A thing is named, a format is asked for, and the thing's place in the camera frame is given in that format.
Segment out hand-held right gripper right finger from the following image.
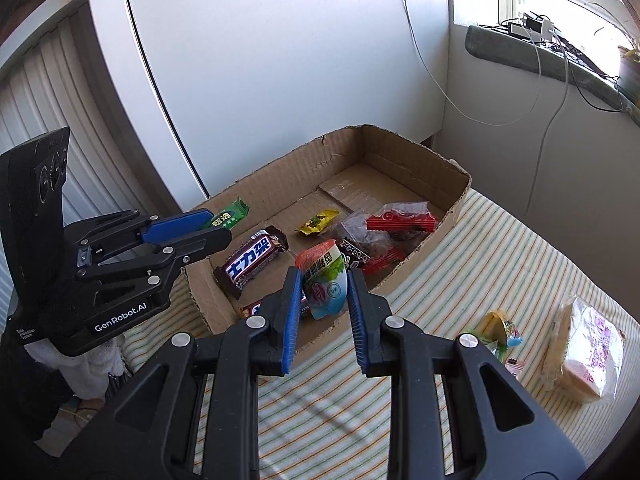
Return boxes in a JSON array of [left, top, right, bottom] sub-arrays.
[[346, 269, 586, 480]]

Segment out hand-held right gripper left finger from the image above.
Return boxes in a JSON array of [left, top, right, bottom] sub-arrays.
[[65, 266, 306, 480]]

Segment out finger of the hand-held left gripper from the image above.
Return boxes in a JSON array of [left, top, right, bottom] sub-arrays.
[[64, 208, 215, 251], [75, 226, 233, 293]]

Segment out small brown chocolate bar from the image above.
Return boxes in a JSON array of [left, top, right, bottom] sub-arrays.
[[239, 297, 308, 320]]

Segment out green snack packet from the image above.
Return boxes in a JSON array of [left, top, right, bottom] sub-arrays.
[[201, 197, 250, 231]]

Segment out dark patterned candy packet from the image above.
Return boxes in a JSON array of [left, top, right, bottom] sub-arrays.
[[340, 237, 373, 267]]

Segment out red clear date packet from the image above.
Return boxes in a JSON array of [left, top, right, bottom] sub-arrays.
[[334, 210, 408, 275], [366, 201, 439, 233]]

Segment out yellow snack packet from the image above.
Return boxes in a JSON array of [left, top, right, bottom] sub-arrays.
[[294, 208, 341, 236]]

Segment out cardboard box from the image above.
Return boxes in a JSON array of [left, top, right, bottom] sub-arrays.
[[181, 124, 472, 356]]

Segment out person's left forearm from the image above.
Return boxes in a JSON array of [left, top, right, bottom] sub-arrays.
[[25, 332, 126, 401]]

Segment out green wrapped candy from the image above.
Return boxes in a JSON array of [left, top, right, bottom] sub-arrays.
[[460, 330, 501, 361]]

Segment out yellow green candy packet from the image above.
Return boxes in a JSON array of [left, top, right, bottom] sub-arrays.
[[477, 310, 524, 348]]

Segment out white radiator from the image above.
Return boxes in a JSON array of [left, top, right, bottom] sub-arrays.
[[0, 20, 186, 311]]

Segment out striped bed sheet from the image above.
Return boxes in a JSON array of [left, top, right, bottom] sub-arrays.
[[120, 187, 640, 480]]

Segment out white wardrobe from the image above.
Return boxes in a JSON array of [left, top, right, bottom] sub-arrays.
[[82, 0, 451, 216]]

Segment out bagged sliced bread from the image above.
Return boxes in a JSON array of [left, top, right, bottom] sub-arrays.
[[542, 294, 627, 403]]

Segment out grey windowsill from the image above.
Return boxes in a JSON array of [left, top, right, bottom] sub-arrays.
[[465, 24, 640, 126]]

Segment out white power strip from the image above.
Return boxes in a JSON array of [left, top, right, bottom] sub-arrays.
[[505, 12, 557, 43]]

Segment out potted spider plant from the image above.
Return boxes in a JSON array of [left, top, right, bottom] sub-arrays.
[[617, 45, 640, 88]]

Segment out grey cable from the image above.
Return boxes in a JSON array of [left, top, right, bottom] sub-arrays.
[[530, 42, 571, 216]]

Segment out white cable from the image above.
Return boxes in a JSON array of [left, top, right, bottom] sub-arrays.
[[392, 0, 543, 126]]

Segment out black cables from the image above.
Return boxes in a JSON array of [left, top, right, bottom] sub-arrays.
[[550, 35, 626, 113]]

